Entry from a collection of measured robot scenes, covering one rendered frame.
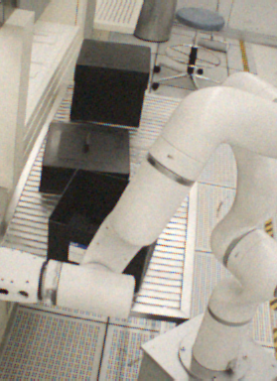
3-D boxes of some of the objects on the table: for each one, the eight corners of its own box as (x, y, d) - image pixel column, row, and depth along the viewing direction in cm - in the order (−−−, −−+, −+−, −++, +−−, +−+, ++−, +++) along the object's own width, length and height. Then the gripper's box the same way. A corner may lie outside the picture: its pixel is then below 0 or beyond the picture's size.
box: (140, 129, 251) (150, 72, 236) (67, 120, 249) (74, 63, 235) (142, 96, 274) (151, 46, 260) (75, 88, 273) (83, 38, 258)
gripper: (56, 241, 117) (-34, 221, 117) (41, 295, 105) (-61, 274, 105) (55, 270, 121) (-33, 251, 121) (40, 323, 109) (-60, 305, 109)
